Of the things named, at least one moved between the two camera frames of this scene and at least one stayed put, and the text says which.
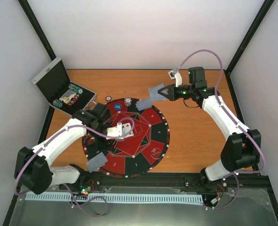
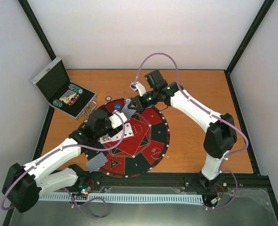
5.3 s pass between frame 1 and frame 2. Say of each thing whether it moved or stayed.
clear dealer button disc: stayed
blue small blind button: stayed
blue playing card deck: moved
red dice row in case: stayed
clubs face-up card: stayed
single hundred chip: stayed
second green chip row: stayed
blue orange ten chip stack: stayed
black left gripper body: moved
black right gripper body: moved
